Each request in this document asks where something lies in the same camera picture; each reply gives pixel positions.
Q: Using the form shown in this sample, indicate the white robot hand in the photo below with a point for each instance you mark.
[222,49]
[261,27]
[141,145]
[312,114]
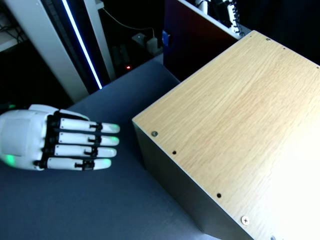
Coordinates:
[233,17]
[22,140]

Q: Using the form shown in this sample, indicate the dark red panel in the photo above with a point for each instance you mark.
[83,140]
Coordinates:
[197,42]

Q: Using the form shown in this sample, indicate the light wooden box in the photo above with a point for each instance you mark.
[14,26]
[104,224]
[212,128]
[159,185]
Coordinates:
[237,130]

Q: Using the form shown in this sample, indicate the grey table cloth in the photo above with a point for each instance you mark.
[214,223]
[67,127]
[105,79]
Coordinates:
[87,195]

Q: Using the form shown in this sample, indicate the grey power adapter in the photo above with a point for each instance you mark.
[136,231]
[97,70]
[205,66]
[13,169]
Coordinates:
[151,45]

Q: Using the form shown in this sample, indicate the bright LED light strip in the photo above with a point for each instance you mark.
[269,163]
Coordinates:
[82,47]

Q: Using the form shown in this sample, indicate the black power strip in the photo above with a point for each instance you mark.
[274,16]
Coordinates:
[121,55]

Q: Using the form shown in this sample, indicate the grey angled bracket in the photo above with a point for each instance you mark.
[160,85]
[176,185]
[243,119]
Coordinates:
[138,38]

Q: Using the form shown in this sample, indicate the wide white frame post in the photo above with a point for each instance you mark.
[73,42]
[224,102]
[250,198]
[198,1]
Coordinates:
[47,45]

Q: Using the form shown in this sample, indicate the narrow white frame post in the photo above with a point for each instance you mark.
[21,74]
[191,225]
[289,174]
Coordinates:
[102,42]

